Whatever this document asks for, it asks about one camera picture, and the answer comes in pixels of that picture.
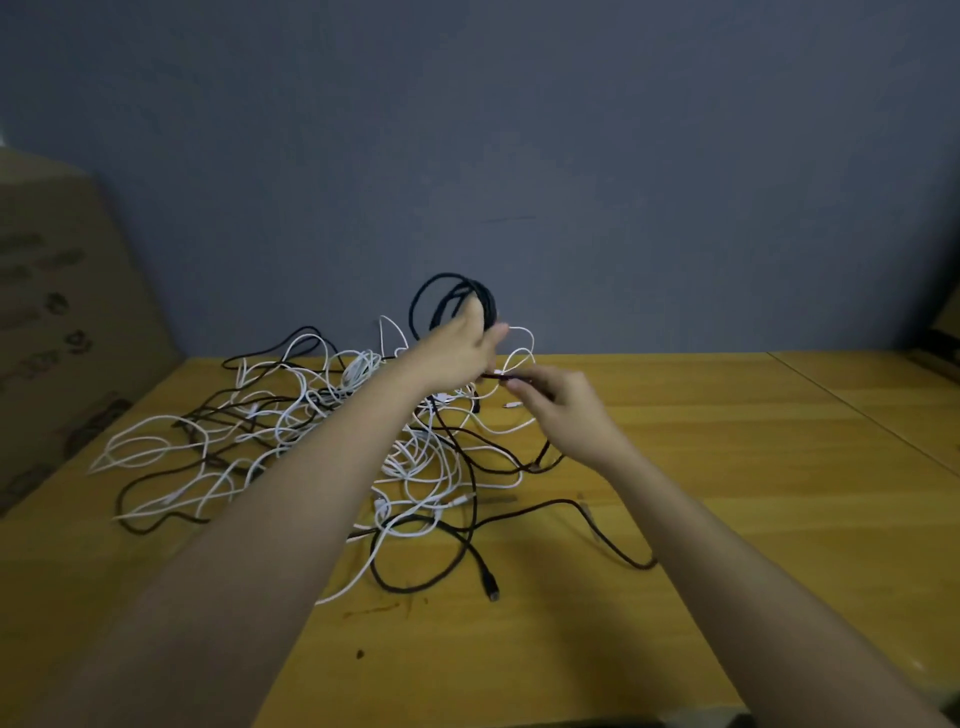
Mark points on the person's right forearm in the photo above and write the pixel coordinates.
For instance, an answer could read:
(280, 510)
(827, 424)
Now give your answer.
(765, 615)

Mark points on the person's right hand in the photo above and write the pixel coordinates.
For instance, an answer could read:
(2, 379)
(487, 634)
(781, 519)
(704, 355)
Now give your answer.
(570, 420)

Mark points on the plain brown cardboard box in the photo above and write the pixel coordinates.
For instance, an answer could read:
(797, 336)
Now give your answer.
(68, 330)

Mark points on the cardboard box with black print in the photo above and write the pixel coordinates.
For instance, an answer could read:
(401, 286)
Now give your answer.
(948, 338)

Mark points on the person's left forearm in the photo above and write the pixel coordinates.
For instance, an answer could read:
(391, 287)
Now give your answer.
(225, 585)

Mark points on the person's left hand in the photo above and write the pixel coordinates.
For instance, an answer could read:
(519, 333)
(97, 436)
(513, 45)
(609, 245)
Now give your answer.
(450, 353)

